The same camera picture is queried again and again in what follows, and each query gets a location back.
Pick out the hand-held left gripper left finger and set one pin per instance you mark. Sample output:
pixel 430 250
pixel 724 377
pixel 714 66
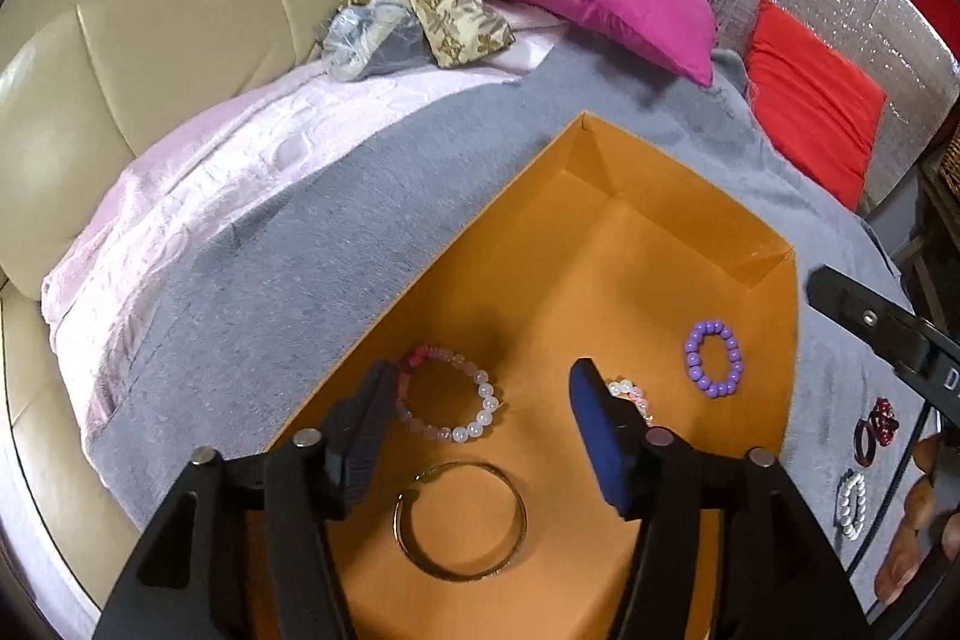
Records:
pixel 375 415

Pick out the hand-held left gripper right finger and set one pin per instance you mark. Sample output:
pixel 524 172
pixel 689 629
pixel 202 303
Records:
pixel 600 445

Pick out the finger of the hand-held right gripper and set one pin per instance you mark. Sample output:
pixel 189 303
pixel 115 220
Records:
pixel 862 314

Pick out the silver metal bangle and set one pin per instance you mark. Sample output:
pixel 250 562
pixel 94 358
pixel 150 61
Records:
pixel 517 520

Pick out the orange cardboard box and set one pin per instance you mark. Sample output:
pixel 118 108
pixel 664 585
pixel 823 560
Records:
pixel 600 250

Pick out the person's right hand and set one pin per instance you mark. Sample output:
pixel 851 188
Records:
pixel 919 505

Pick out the dark maroon bangle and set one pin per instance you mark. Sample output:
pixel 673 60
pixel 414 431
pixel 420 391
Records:
pixel 859 441

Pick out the grey blanket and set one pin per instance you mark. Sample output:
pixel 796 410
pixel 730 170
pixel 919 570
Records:
pixel 300 280

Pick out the small red pillow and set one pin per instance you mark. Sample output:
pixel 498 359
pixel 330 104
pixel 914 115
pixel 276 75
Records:
pixel 810 100

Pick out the pale pink bedsheet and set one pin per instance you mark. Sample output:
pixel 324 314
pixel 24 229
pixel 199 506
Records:
pixel 225 160

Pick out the grey plastic bag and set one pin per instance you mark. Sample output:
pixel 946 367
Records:
pixel 375 40

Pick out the beige leather sofa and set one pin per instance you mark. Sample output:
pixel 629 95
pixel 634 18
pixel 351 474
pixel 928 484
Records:
pixel 150 48

